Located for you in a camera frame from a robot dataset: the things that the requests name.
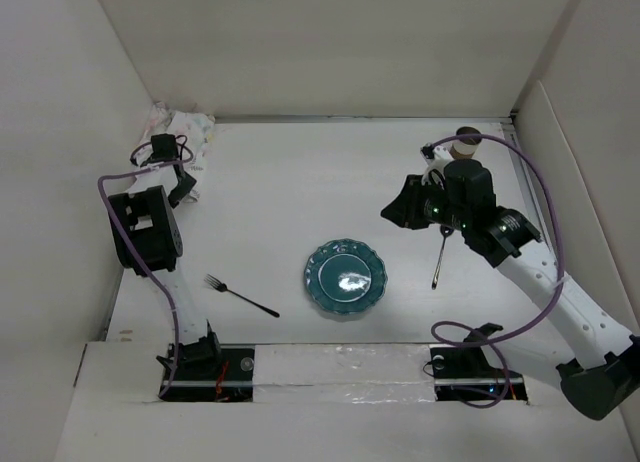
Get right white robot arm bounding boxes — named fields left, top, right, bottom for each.
left=381, top=159, right=639, bottom=421

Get animal print cloth napkin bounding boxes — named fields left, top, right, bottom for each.
left=140, top=102, right=215, bottom=203

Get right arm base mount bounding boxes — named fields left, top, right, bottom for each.
left=422, top=322, right=529, bottom=409

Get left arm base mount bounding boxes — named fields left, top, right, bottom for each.
left=157, top=345, right=255, bottom=403

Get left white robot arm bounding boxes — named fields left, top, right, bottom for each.
left=99, top=133, right=223, bottom=380

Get black metal fork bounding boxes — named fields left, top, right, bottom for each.
left=204, top=274, right=281, bottom=318

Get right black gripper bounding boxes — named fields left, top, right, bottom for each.
left=379, top=174, right=470, bottom=231

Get teal scalloped plate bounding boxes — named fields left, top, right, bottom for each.
left=303, top=238, right=388, bottom=316

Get metal spoon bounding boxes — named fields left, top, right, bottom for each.
left=431, top=225, right=454, bottom=290

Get brown paper cup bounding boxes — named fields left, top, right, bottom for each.
left=449, top=126, right=482, bottom=160

